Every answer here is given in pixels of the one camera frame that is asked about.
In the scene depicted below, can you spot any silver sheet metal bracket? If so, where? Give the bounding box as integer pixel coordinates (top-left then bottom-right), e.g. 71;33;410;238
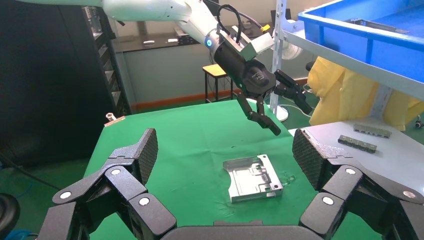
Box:
222;153;285;204
344;18;410;34

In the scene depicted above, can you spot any white metal shelf board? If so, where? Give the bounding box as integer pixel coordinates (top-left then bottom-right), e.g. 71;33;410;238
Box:
283;28;424;100

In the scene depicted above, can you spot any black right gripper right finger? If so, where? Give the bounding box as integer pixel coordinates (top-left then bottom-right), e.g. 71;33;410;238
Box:
292;128;418;239

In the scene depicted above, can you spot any white perforated shelf post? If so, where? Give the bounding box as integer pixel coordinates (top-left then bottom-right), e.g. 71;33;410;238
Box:
269;0;288;116
368;84;394;120

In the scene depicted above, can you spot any yellow plastic bag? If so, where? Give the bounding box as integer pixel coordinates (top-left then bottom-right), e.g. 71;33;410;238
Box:
308;56;424;132

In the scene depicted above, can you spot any yellow top black stool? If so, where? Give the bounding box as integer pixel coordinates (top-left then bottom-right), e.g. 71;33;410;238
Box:
202;63;234;104

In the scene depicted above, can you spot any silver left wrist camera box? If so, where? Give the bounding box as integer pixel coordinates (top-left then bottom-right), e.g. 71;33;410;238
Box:
230;24;276;62

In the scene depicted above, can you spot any grey slotted connector part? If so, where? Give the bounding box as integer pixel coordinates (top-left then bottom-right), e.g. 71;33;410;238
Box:
353;123;393;139
337;134;379;155

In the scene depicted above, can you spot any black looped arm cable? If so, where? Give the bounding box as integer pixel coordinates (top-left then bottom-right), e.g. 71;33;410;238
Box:
216;3;243;46

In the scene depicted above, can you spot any black rolling chair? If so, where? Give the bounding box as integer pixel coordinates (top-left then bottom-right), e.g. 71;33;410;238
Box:
297;60;317;104

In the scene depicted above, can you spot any black equipment cabinet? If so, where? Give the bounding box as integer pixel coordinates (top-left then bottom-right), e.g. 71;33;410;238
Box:
0;0;133;168

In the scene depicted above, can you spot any green table cloth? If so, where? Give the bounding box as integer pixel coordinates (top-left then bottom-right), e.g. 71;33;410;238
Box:
61;98;362;240

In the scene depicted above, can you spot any black rounded object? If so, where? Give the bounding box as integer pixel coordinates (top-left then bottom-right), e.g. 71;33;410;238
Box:
0;193;20;240

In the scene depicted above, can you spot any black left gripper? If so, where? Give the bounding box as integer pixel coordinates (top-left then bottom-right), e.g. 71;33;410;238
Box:
213;41;314;137

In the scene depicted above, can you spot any dark long desk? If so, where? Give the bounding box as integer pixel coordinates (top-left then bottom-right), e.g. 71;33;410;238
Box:
112;22;276;54

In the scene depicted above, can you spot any black equipment box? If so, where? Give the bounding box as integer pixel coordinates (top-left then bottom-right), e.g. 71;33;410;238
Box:
174;28;201;46

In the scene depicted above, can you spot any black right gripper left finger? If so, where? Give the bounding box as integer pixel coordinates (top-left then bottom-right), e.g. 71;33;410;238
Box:
52;128;177;240

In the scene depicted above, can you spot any silver binder clip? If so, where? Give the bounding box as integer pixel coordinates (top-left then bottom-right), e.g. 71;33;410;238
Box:
103;112;127;128

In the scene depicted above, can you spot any blue plastic bin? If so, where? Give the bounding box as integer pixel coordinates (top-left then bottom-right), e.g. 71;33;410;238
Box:
297;0;424;84

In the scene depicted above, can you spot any white standing fan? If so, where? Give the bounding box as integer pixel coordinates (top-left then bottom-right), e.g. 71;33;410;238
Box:
274;19;304;122

